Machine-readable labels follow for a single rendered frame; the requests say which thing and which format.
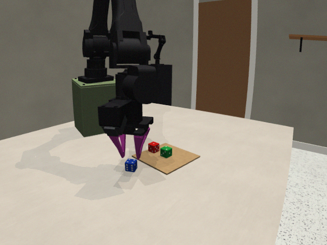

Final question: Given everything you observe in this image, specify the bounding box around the red die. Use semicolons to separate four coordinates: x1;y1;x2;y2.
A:
148;142;159;153

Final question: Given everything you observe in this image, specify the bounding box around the green die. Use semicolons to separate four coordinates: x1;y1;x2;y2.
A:
160;146;172;158

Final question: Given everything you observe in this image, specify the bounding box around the tan flat mat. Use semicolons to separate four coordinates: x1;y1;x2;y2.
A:
139;143;200;175

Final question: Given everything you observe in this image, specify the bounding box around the blue die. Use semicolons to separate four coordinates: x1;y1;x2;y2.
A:
125;159;137;172

